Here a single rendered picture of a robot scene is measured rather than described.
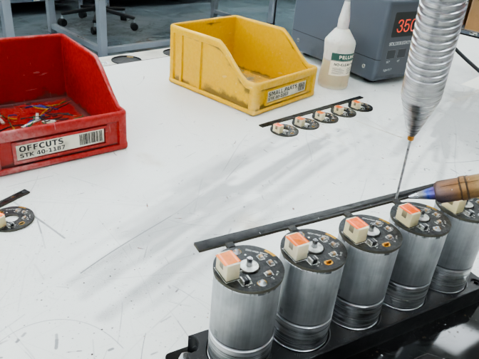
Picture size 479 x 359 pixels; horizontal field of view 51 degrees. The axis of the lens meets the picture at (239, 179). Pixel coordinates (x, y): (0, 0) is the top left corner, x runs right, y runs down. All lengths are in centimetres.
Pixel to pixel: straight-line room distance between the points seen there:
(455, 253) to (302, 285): 9
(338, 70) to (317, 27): 11
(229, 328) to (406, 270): 8
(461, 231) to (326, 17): 44
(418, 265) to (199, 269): 11
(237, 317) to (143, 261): 11
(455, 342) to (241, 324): 11
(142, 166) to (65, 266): 12
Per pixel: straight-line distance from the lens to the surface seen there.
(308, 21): 66
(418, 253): 22
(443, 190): 18
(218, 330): 19
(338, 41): 55
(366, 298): 21
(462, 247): 24
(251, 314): 17
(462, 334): 26
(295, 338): 20
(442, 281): 25
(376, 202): 23
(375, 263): 20
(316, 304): 19
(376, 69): 59
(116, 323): 24
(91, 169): 36
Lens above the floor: 92
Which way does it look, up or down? 29 degrees down
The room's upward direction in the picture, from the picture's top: 6 degrees clockwise
